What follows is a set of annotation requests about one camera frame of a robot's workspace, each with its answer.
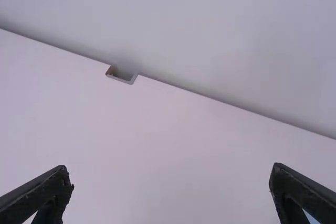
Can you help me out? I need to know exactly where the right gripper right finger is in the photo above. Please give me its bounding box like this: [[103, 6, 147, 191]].
[[268, 163, 336, 224]]

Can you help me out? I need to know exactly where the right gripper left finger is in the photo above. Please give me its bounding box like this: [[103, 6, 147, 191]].
[[0, 165, 75, 224]]

